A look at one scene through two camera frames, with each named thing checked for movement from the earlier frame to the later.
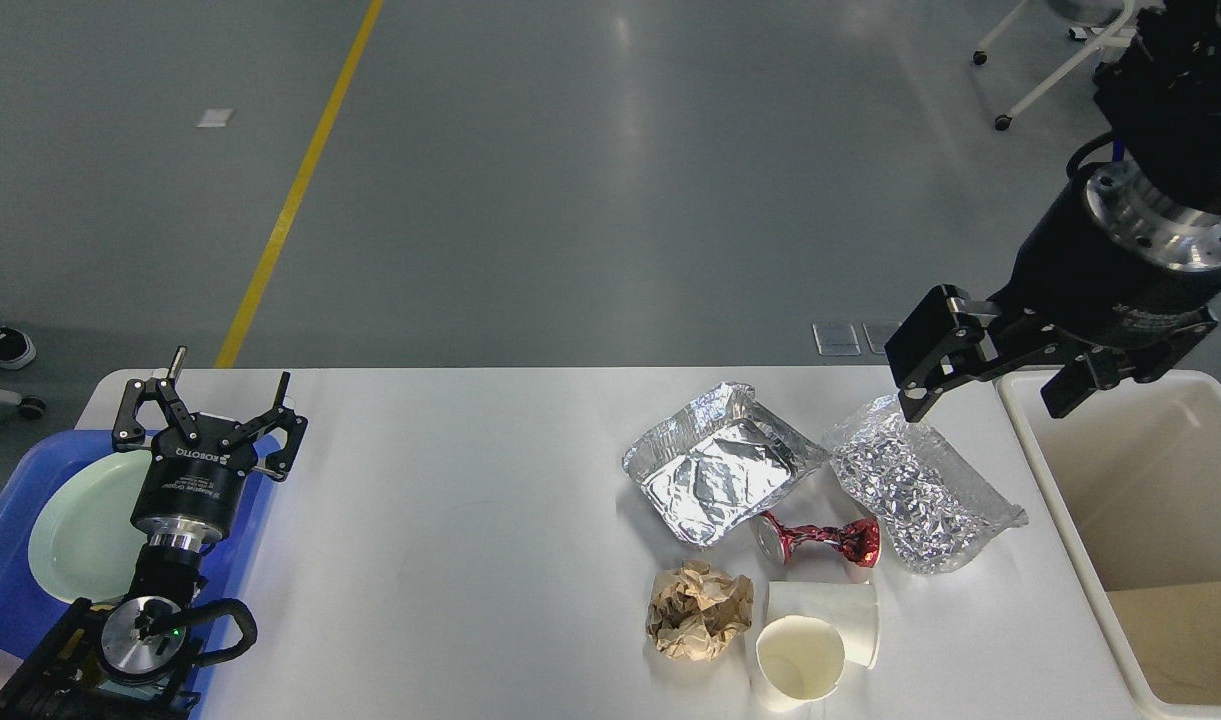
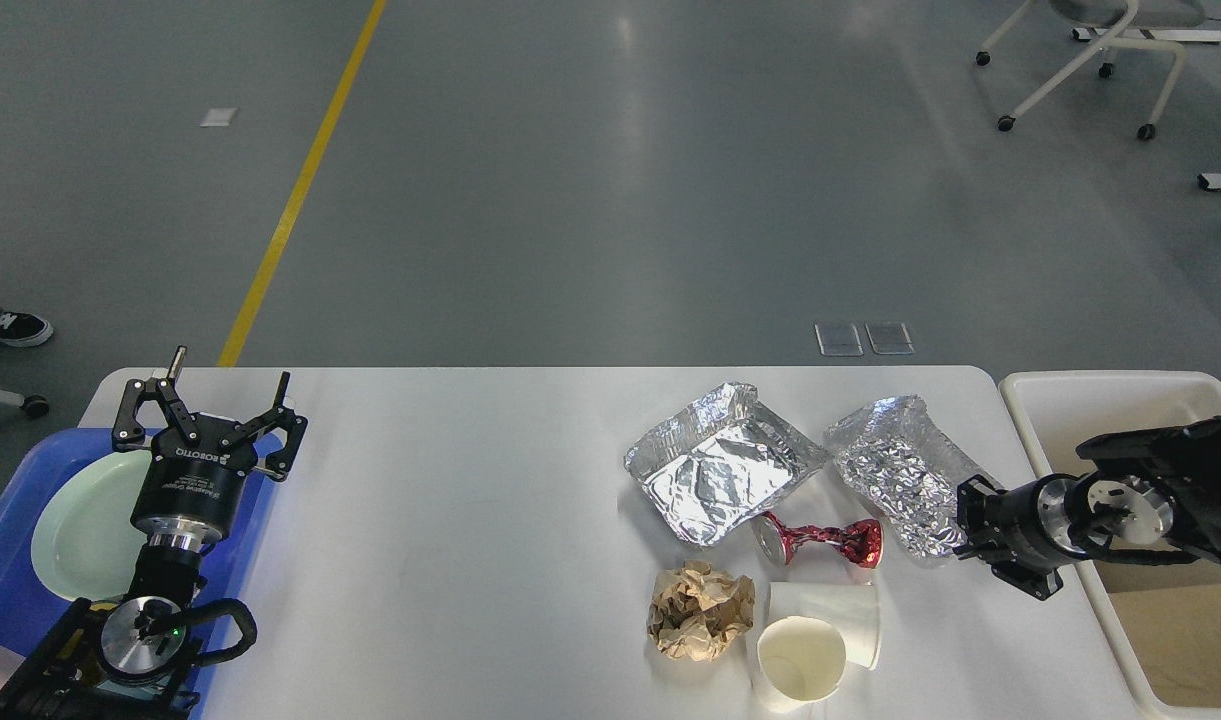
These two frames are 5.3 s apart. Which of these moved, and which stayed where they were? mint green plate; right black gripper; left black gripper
Moved: right black gripper
Stayed: mint green plate; left black gripper
